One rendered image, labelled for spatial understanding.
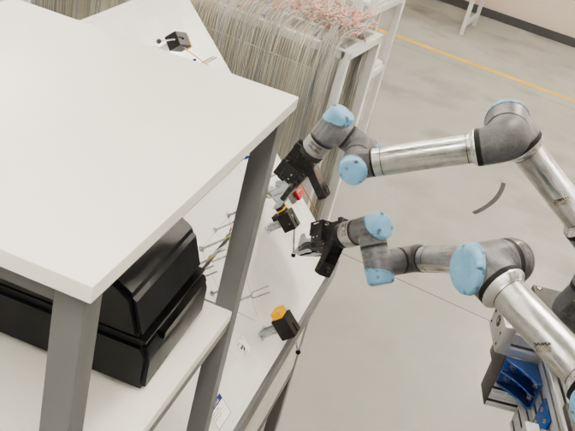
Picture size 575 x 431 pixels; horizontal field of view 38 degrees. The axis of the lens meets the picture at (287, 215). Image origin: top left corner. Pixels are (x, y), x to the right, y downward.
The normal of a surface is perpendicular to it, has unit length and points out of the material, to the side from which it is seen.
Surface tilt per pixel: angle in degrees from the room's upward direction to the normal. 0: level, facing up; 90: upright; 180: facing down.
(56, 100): 0
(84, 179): 0
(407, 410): 0
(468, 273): 89
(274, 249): 45
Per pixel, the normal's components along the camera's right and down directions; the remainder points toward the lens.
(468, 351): 0.22, -0.85
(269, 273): 0.81, -0.35
